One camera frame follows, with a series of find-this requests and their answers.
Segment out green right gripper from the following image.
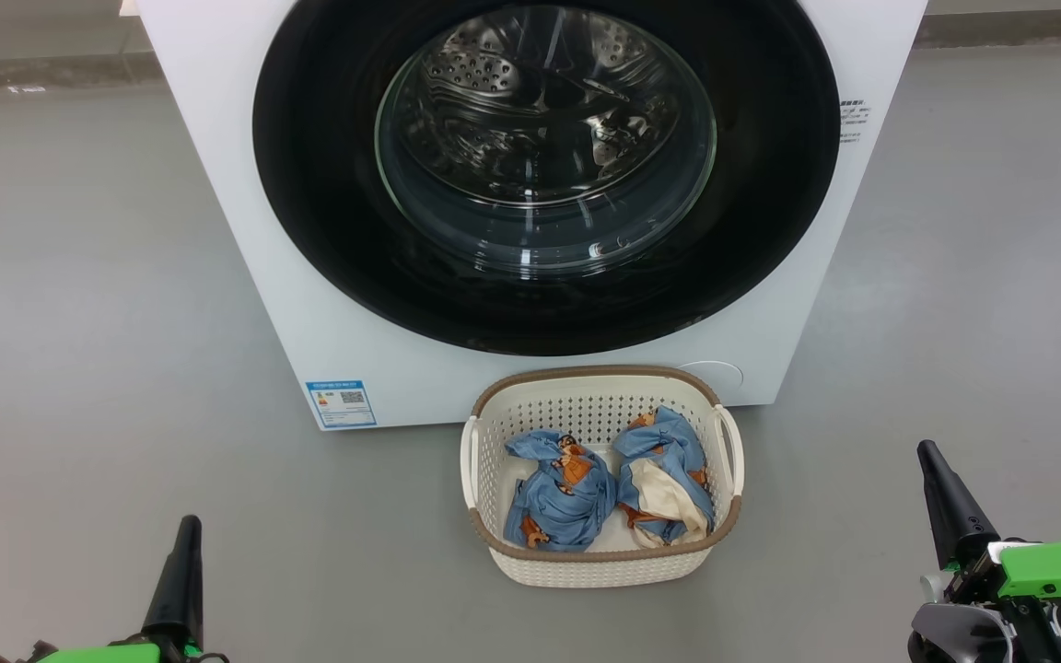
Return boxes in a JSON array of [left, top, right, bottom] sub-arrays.
[[917, 440, 1061, 636]]

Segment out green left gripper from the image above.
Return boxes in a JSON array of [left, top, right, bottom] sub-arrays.
[[0, 516, 229, 663]]

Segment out blue garment with cream lining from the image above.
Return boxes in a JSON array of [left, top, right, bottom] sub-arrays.
[[612, 406, 716, 550]]

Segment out blue garment with orange print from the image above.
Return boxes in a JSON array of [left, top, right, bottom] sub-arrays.
[[503, 429, 619, 553]]

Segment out black round glass washer door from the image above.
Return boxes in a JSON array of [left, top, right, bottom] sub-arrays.
[[252, 0, 841, 357]]

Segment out white front-load washing machine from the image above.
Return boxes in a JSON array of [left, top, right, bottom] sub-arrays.
[[134, 0, 929, 432]]

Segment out blue energy label sticker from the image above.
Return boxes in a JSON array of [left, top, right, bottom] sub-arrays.
[[305, 378, 378, 430]]

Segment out round white filter cover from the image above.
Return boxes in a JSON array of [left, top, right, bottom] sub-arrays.
[[678, 360, 744, 406]]

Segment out cream perforated laundry basket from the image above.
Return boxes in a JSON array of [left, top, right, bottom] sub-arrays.
[[460, 366, 745, 588]]

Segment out printed text label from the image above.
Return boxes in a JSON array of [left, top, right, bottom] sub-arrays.
[[839, 98, 870, 145]]

